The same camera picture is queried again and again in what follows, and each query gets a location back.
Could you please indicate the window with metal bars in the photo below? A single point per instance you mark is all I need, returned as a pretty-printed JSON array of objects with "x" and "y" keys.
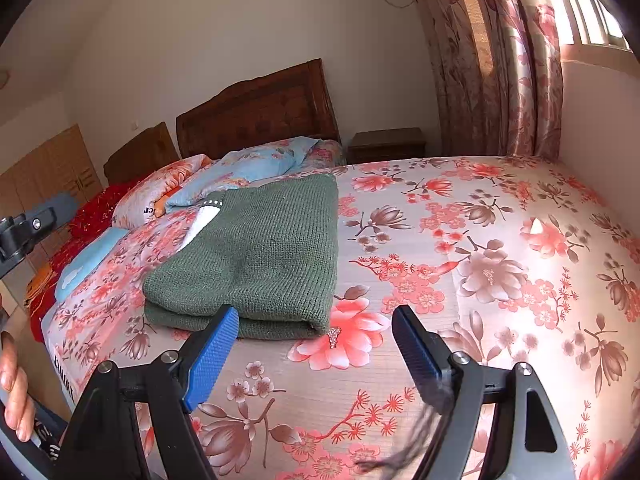
[{"x": 587, "y": 22}]

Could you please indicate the light blue pillow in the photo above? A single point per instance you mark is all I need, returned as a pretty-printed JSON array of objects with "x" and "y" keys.
[{"x": 86, "y": 261}]

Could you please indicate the floral pink bed sheet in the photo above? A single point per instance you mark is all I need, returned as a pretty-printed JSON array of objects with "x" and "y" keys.
[{"x": 509, "y": 259}]

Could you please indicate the green knit sweater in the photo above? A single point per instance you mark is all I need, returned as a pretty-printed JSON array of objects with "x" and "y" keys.
[{"x": 270, "y": 252}]

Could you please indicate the pink floral pillow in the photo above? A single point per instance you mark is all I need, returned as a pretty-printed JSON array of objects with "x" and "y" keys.
[{"x": 146, "y": 200}]

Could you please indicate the dark wooden nightstand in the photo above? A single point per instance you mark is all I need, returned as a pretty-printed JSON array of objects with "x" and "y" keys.
[{"x": 386, "y": 144}]

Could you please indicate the person's left hand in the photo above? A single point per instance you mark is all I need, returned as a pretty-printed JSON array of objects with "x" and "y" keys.
[{"x": 19, "y": 413}]

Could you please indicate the light blue floral quilt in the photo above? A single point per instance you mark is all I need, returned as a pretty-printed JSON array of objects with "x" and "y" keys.
[{"x": 241, "y": 168}]

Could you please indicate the small wooden headboard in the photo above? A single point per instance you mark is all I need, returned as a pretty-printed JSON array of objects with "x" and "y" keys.
[{"x": 147, "y": 152}]

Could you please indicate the pink floral curtain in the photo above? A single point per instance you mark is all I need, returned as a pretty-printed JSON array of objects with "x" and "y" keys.
[{"x": 498, "y": 75}]

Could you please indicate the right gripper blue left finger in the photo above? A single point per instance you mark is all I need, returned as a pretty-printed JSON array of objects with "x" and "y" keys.
[{"x": 177, "y": 382}]

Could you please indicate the large wooden headboard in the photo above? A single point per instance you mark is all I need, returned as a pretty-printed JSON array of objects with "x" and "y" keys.
[{"x": 282, "y": 105}]

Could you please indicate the red blanket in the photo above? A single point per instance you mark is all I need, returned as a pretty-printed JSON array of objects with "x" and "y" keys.
[{"x": 91, "y": 220}]

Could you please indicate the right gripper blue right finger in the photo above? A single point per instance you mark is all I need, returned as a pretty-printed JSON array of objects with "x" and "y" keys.
[{"x": 450, "y": 386}]

